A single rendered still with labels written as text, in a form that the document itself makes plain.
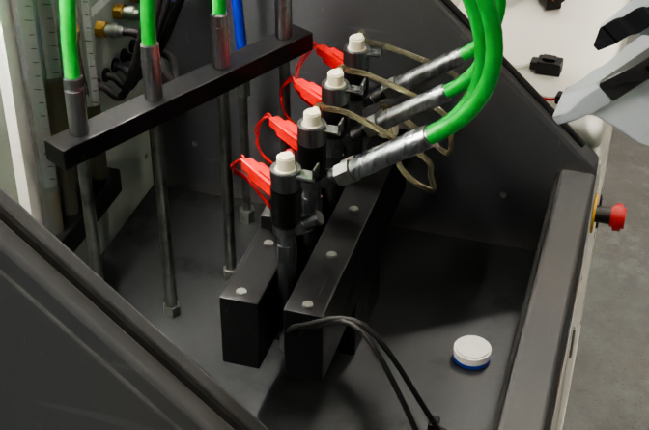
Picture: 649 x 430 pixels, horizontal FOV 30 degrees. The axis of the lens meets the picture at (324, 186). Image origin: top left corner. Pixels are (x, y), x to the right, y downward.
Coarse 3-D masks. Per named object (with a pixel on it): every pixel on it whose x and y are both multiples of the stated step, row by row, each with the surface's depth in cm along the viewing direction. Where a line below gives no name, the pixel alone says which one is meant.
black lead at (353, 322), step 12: (300, 324) 107; (312, 324) 105; (324, 324) 104; (336, 324) 103; (348, 324) 102; (360, 324) 102; (372, 336) 102; (372, 348) 101; (384, 348) 102; (384, 360) 101; (396, 360) 103; (396, 384) 101; (408, 384) 104; (420, 396) 105; (408, 408) 102; (432, 420) 105
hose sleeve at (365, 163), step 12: (420, 132) 100; (396, 144) 102; (408, 144) 101; (420, 144) 100; (360, 156) 104; (372, 156) 103; (384, 156) 102; (396, 156) 102; (408, 156) 102; (360, 168) 103; (372, 168) 103
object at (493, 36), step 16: (64, 0) 103; (480, 0) 92; (64, 16) 104; (496, 16) 93; (64, 32) 105; (496, 32) 93; (64, 48) 106; (496, 48) 94; (64, 64) 107; (496, 64) 95; (64, 80) 108; (80, 80) 108; (480, 80) 96; (496, 80) 96; (480, 96) 97; (464, 112) 98; (432, 128) 100; (448, 128) 99; (432, 144) 101
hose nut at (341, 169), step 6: (342, 162) 105; (348, 162) 105; (336, 168) 105; (342, 168) 104; (348, 168) 104; (336, 174) 105; (342, 174) 104; (348, 174) 104; (336, 180) 105; (342, 180) 105; (348, 180) 104; (354, 180) 104
